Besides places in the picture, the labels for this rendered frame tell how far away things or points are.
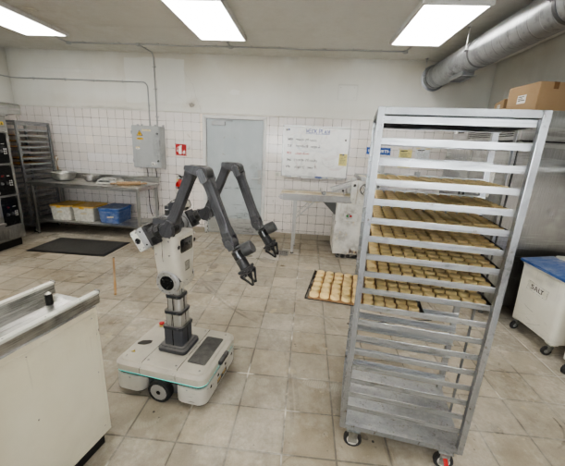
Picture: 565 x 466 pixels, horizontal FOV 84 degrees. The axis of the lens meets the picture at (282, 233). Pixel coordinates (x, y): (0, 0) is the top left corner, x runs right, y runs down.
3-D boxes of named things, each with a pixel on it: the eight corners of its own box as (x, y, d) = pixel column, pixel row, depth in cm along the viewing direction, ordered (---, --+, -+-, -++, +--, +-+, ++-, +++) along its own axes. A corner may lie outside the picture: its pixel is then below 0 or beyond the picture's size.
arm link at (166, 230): (194, 157, 164) (184, 157, 155) (216, 169, 163) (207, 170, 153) (167, 229, 179) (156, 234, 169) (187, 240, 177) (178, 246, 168)
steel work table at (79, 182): (34, 233, 532) (24, 175, 505) (66, 223, 601) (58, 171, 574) (142, 241, 519) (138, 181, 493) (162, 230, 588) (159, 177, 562)
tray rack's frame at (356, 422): (337, 440, 179) (378, 105, 131) (342, 378, 227) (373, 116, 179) (460, 470, 165) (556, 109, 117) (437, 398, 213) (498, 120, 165)
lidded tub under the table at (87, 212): (71, 221, 533) (69, 205, 526) (90, 214, 579) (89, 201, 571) (93, 222, 531) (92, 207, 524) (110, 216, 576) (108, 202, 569)
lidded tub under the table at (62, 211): (49, 219, 537) (47, 204, 530) (70, 214, 582) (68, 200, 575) (70, 221, 533) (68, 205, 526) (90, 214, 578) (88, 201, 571)
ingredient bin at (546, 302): (501, 324, 318) (520, 252, 297) (565, 327, 316) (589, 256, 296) (542, 359, 266) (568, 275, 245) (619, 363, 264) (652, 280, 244)
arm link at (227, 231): (203, 170, 165) (193, 171, 155) (213, 166, 163) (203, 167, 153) (231, 246, 172) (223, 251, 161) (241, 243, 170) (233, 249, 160)
